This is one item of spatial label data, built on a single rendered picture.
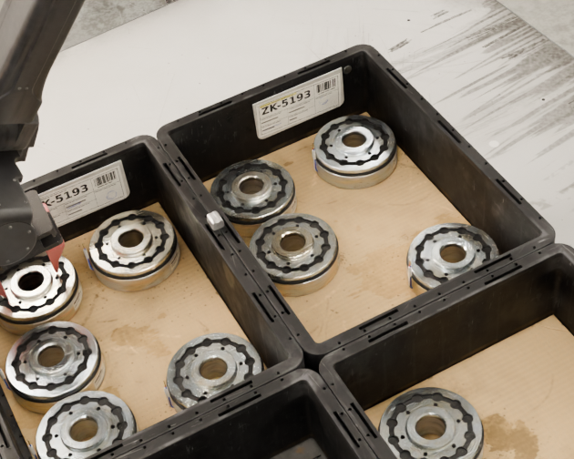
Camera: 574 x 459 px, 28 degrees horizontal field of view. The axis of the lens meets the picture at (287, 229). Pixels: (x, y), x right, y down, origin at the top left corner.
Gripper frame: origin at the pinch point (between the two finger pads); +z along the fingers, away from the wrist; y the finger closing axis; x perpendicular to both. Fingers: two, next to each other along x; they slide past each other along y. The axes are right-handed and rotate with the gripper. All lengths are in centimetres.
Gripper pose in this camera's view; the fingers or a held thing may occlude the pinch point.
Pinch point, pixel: (27, 276)
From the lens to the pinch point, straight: 132.8
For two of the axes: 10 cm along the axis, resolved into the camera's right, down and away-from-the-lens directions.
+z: 1.4, 5.9, 7.9
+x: -4.5, -6.8, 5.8
